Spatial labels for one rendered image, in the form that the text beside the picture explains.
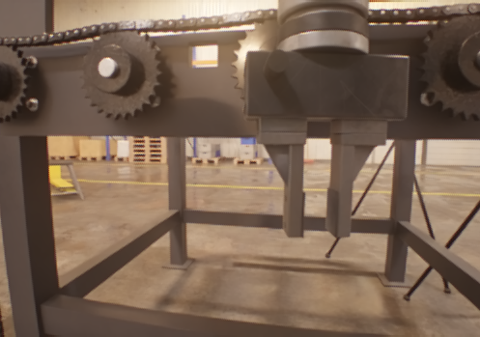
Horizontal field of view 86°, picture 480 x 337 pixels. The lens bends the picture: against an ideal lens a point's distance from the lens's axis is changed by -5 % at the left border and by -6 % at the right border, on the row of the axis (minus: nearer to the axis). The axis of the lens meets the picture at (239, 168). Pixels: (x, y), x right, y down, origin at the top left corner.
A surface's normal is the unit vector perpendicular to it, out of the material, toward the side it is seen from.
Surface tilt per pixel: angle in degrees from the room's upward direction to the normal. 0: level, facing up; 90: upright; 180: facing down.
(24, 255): 90
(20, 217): 90
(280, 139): 90
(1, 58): 90
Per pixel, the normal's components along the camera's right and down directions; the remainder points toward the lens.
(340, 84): 0.02, 0.11
